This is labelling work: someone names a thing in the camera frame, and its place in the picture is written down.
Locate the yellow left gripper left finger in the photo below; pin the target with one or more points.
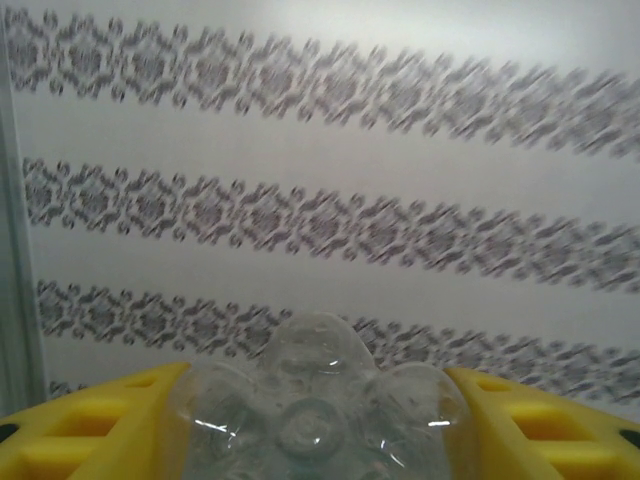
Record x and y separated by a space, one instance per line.
85 435

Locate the aluminium left frame post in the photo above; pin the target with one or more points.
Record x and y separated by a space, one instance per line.
17 250

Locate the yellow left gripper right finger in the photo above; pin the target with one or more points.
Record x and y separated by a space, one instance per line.
550 435

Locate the short clear red-label cola bottle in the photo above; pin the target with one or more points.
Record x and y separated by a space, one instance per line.
310 400

